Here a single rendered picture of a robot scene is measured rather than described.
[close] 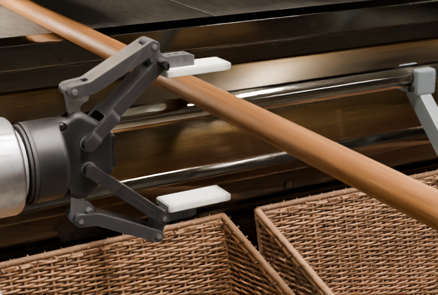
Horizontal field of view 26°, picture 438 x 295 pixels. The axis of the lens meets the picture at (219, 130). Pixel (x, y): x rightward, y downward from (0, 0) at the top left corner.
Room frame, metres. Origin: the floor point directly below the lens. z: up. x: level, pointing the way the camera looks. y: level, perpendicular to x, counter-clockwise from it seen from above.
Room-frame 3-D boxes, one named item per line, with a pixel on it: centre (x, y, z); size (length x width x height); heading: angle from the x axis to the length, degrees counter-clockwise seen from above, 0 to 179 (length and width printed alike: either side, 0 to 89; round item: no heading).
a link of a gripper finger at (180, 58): (0.88, 0.05, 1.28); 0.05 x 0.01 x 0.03; 120
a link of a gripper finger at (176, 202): (0.89, 0.03, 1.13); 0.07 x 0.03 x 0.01; 120
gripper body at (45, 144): (0.82, 0.14, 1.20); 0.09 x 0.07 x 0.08; 120
